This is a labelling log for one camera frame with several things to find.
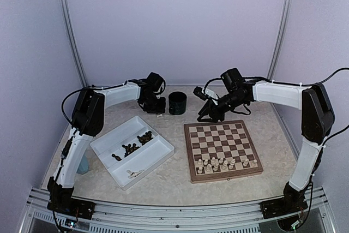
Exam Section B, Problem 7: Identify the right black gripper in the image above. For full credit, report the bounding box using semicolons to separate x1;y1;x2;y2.
198;91;246;122

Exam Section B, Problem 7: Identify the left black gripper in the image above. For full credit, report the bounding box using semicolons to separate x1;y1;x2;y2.
142;94;167;113

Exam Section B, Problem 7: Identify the wooden chess board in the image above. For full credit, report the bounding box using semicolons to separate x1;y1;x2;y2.
184;120;263;183

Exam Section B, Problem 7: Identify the white chess piece tall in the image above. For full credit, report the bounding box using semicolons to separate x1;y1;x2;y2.
221;160;228;171

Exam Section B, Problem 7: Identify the white plastic tray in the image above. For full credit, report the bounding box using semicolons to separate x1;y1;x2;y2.
91;116;175;190

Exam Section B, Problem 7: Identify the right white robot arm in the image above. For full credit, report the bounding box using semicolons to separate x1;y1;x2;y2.
193;68;335;213

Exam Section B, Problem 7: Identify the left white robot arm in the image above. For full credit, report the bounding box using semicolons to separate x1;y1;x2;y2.
47;72;166;214

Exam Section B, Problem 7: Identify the dark chess pieces pile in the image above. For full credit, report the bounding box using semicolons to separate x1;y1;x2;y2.
122;131;153;157

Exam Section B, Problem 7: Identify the white chess pieces pile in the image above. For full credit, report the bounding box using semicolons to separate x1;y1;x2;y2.
127;169;145;179

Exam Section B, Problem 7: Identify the dark green cup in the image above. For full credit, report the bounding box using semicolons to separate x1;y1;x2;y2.
169;91;187;115

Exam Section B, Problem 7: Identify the light blue pitcher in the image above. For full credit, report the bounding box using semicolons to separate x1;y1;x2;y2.
77;155;89;175

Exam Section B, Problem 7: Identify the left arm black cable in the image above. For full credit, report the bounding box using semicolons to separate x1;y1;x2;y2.
61;88;85;126

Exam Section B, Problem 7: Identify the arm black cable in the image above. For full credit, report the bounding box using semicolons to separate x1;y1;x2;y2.
61;88;85;126
313;68;349;86

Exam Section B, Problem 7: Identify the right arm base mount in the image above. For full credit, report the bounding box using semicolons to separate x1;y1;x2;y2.
260;198;308;219

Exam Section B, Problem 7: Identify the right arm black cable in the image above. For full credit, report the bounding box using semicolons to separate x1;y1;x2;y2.
313;68;349;86

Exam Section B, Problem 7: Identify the aluminium front rail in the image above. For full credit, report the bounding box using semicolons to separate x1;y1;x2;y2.
19;186;336;233

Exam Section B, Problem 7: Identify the left aluminium frame post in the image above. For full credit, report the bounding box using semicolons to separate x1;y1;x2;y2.
59;0;88;87

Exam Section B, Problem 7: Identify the aluminium frame post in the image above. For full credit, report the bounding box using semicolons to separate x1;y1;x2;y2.
59;0;88;87
267;0;292;80

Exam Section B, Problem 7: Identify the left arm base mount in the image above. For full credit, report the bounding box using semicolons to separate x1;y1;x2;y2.
47;199;95;220

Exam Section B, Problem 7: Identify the right aluminium frame post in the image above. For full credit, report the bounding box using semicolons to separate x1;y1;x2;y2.
267;0;292;80

